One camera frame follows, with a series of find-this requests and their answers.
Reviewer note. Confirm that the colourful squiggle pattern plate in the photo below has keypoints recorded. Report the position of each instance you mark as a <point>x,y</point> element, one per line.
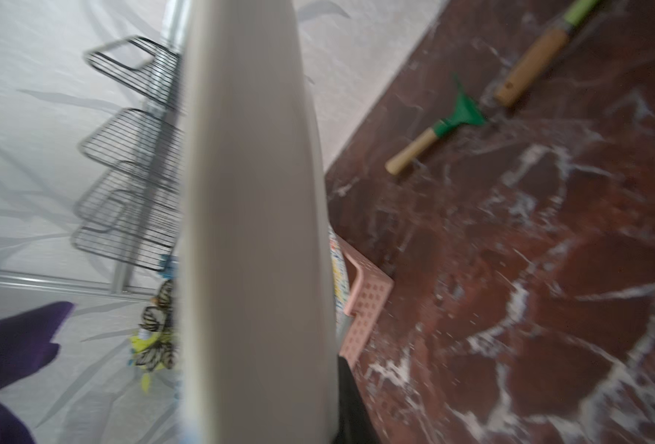
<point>340,277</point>

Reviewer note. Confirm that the potted plant variegated leaves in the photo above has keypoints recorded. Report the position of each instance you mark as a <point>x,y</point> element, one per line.
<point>154,346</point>

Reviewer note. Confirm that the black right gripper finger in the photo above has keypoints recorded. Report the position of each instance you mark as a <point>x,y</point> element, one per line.
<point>354,424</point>

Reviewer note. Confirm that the white plaid striped round plate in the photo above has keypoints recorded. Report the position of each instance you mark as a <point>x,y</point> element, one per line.
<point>257,317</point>

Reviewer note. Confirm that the purple microfiber cloth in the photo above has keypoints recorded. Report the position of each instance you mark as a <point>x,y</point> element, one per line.
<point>27,346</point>

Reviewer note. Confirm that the black wire wall basket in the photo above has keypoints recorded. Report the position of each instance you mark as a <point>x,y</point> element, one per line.
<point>131,213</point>

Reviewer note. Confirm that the pink perforated plastic basket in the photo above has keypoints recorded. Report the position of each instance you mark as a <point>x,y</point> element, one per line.
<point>369,292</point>

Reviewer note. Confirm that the light green scraper wooden handle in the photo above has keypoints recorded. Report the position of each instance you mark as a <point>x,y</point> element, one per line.
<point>541,53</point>

